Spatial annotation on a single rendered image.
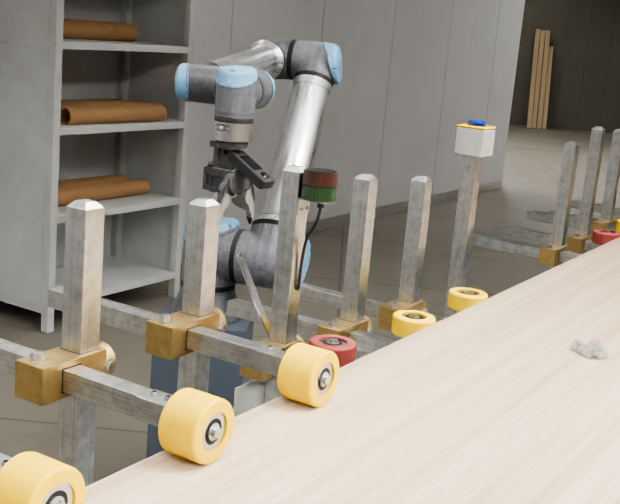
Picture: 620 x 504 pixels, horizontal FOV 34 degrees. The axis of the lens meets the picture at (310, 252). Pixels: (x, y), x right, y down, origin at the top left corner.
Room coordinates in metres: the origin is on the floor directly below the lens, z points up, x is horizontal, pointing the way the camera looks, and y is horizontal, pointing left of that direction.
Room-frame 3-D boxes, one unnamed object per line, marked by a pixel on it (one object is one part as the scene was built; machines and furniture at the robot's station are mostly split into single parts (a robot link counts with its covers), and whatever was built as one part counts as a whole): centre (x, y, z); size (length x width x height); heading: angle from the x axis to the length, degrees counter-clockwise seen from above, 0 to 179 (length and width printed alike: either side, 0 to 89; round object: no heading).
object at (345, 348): (1.61, -0.05, 0.85); 0.08 x 0.08 x 0.11
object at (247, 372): (1.69, 0.04, 0.84); 0.13 x 0.06 x 0.05; 149
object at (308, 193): (1.68, -0.01, 1.14); 0.06 x 0.06 x 0.02
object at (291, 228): (1.71, 0.03, 0.94); 0.03 x 0.03 x 0.48; 59
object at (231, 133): (2.31, 0.20, 1.16); 0.10 x 0.09 x 0.05; 148
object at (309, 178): (1.68, -0.01, 1.17); 0.06 x 0.06 x 0.02
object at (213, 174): (2.31, 0.21, 1.08); 0.09 x 0.08 x 0.12; 58
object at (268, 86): (2.42, 0.18, 1.25); 0.12 x 0.12 x 0.09; 76
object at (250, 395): (1.75, 0.04, 0.75); 0.26 x 0.01 x 0.10; 149
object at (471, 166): (2.36, -0.36, 0.92); 0.05 x 0.04 x 0.45; 149
